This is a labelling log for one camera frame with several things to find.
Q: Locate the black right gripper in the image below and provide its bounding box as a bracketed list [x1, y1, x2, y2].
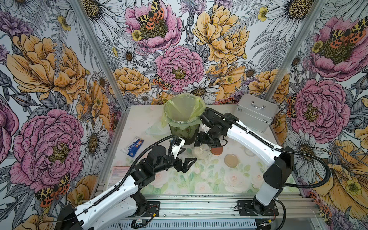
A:
[195, 126, 223, 149]

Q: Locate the glass jar orange lid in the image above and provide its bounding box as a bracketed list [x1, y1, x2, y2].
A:
[193, 145, 211, 160]

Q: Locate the glass jar beige lid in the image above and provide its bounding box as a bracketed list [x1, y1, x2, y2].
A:
[243, 147, 255, 157]

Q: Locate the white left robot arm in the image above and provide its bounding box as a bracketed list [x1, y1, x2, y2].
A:
[55, 145, 197, 230]

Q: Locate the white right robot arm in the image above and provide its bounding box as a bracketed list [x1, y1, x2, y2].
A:
[195, 107, 294, 216]

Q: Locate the green plastic bin liner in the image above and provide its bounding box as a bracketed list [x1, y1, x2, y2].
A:
[161, 94, 207, 129]

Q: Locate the blue snack packet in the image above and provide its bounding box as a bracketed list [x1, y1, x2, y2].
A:
[121, 137, 144, 158]

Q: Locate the silver metal case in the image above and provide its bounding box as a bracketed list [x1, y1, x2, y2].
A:
[233, 94, 278, 133]

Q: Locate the pink red packet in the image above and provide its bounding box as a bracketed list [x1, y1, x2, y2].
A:
[108, 166, 130, 188]

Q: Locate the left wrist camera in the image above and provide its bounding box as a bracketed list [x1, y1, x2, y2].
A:
[171, 137, 185, 159]

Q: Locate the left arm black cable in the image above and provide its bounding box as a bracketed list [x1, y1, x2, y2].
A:
[40, 134, 177, 223]

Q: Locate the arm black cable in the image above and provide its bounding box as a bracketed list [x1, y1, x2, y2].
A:
[204, 107, 331, 189]
[40, 134, 177, 223]

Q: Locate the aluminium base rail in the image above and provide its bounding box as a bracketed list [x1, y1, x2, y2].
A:
[73, 192, 320, 230]

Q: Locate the aluminium frame post left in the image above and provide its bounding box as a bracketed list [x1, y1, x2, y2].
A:
[71, 1, 129, 112]

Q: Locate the aluminium frame post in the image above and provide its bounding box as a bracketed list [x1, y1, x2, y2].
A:
[71, 1, 129, 112]
[264, 0, 326, 101]

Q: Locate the aluminium frame post right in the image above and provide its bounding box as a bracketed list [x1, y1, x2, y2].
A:
[264, 0, 326, 101]

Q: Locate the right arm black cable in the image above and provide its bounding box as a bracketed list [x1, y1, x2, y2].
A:
[204, 107, 331, 189]

